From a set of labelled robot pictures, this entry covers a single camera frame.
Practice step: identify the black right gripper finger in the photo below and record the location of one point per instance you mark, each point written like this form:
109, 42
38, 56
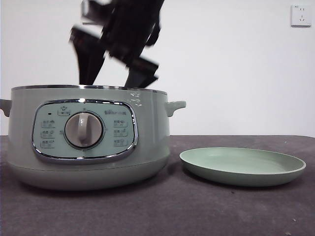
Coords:
137, 78
88, 66

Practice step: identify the pale green electric steamer pot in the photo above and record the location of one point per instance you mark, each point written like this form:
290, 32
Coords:
147, 147

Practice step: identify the pale green round plate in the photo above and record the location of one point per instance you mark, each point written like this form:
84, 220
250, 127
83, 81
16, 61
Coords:
241, 172

